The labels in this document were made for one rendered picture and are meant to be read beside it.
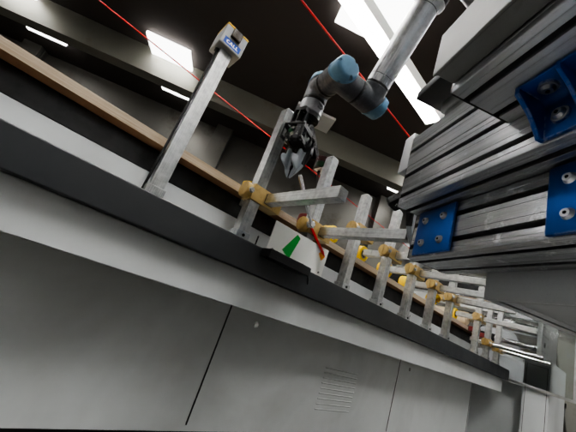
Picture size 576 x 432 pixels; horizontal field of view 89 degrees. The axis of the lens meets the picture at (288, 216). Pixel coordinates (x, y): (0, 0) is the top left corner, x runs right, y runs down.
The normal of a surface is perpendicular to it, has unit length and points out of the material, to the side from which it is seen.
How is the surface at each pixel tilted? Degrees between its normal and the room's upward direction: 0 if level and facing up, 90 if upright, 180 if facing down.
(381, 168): 90
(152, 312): 90
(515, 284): 90
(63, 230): 90
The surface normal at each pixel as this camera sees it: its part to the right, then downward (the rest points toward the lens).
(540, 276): -0.92, -0.37
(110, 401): 0.64, -0.01
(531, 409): -0.70, -0.43
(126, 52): 0.23, -0.22
